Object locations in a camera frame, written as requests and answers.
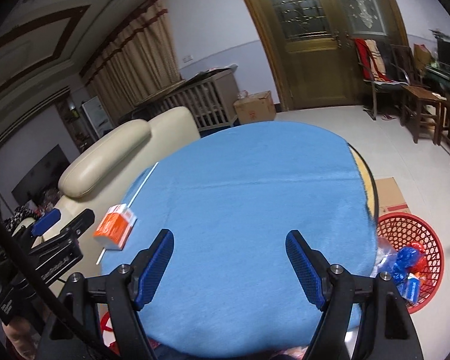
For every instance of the red plastic bag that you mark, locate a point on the red plastic bag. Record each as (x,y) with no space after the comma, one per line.
(422,260)

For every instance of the large cardboard box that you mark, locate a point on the large cardboard box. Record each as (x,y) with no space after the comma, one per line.
(390,195)

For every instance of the wooden stool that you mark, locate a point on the wooden stool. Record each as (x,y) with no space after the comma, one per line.
(422,92)

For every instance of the blue plastic bag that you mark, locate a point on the blue plastic bag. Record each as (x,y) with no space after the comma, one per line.
(405,260)

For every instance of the person's left hand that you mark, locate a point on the person's left hand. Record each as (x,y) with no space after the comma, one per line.
(20,341)

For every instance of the cream leather sofa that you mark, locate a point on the cream leather sofa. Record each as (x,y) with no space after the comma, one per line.
(108,157)

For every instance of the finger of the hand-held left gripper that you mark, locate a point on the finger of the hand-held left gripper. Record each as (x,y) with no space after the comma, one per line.
(78,223)
(47,222)

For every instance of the beige cloth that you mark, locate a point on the beige cloth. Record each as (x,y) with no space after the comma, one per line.
(375,58)

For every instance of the beige striped curtains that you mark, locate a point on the beige striped curtains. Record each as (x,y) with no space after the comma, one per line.
(142,56)

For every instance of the round black-rimmed table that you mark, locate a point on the round black-rimmed table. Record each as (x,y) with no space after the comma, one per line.
(369,180)

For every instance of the dark display shelf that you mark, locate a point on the dark display shelf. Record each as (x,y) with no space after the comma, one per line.
(73,127)

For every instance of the blue printed packet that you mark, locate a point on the blue printed packet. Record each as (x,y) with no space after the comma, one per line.
(412,288)

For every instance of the colourful clutter pile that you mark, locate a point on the colourful clutter pile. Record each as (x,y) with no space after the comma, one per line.
(45,200)

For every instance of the blue tablecloth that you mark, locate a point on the blue tablecloth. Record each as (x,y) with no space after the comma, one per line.
(247,195)

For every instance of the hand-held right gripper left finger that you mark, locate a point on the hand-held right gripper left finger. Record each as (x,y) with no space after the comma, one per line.
(155,266)

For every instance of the small white bottle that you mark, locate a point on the small white bottle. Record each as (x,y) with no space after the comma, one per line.
(242,95)

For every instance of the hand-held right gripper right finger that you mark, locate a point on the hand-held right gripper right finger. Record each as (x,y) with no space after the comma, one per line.
(303,270)

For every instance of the white fridge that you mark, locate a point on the white fridge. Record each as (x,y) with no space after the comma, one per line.
(97,116)

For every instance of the thin white stick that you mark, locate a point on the thin white stick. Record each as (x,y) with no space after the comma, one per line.
(142,183)

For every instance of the metal chair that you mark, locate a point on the metal chair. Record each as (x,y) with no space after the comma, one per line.
(386,86)

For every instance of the white wall socket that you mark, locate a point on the white wall socket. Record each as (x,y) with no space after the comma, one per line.
(187,59)

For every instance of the red cloth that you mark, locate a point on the red cloth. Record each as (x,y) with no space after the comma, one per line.
(362,56)

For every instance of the computer monitor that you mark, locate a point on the computer monitor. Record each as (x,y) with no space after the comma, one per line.
(448,54)

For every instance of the wooden glass-panel door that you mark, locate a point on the wooden glass-panel door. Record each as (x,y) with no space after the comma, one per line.
(311,75)

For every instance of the dark wooden armchair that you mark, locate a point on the dark wooden armchair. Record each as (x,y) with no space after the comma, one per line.
(401,63)

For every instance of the red plastic basket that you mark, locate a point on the red plastic basket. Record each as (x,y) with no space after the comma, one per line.
(431,240)

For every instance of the red printed bag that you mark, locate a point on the red printed bag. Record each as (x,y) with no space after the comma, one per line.
(107,330)

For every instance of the black and white patterned cloth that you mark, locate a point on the black and white patterned cloth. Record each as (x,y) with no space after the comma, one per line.
(17,219)

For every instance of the black television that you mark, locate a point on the black television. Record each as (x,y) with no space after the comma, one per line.
(41,174)

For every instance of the small cardboard box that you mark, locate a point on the small cardboard box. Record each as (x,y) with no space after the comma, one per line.
(255,110)

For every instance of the orange and white box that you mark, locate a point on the orange and white box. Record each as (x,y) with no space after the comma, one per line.
(112,227)

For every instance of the wooden crib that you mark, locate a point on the wooden crib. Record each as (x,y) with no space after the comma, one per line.
(210,101)

